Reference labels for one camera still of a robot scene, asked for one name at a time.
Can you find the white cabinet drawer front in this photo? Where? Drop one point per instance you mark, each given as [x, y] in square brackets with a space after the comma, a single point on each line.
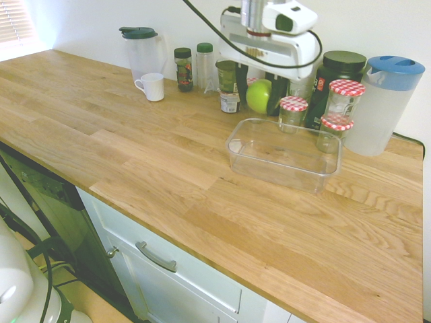
[188, 289]

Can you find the silver cabinet knob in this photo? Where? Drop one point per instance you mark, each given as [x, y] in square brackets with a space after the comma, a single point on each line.
[112, 252]

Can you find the white mug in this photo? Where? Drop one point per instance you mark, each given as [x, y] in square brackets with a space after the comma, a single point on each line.
[153, 87]

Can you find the clear plastic container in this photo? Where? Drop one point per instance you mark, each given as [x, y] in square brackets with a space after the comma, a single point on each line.
[283, 158]

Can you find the tall jar red checkered lid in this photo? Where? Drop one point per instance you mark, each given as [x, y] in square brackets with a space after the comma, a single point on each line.
[345, 101]

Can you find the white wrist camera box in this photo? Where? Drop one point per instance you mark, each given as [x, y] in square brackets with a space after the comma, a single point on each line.
[298, 18]

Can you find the black shaker bottle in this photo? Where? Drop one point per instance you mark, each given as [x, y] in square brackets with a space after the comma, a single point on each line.
[285, 91]

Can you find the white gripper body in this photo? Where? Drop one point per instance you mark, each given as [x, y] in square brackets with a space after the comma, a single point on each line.
[276, 50]

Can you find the white labelled yogurt cup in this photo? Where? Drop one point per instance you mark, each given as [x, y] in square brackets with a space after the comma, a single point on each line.
[230, 102]

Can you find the window blind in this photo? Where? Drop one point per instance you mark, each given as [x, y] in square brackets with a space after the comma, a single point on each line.
[15, 23]

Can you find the green lid plastic pitcher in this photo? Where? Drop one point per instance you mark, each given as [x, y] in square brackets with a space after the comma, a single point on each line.
[144, 54]

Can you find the black dishwasher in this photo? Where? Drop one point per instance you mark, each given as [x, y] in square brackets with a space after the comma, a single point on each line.
[67, 215]

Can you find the black protein powder tub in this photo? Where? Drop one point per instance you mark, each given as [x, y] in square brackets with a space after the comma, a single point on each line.
[336, 67]

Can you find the clear bottle green cap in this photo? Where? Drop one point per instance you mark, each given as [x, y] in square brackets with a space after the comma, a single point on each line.
[204, 64]

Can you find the blue lid plastic pitcher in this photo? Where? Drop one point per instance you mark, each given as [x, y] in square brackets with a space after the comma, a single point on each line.
[377, 111]

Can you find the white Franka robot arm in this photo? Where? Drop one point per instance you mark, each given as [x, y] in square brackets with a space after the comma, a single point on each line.
[254, 15]

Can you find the green apple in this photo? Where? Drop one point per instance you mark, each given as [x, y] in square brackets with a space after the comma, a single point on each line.
[258, 97]

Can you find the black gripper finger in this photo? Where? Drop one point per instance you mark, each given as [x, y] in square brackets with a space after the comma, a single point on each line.
[275, 96]
[241, 82]

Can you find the clear drinking glass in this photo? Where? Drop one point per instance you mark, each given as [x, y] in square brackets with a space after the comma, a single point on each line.
[301, 89]

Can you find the green yogurt cup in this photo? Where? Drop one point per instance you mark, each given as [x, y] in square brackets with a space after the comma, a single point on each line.
[225, 77]

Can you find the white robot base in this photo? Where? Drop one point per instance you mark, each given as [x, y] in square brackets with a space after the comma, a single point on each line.
[17, 289]

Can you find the spice jar dark lid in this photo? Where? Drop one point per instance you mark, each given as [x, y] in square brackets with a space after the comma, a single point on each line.
[184, 70]

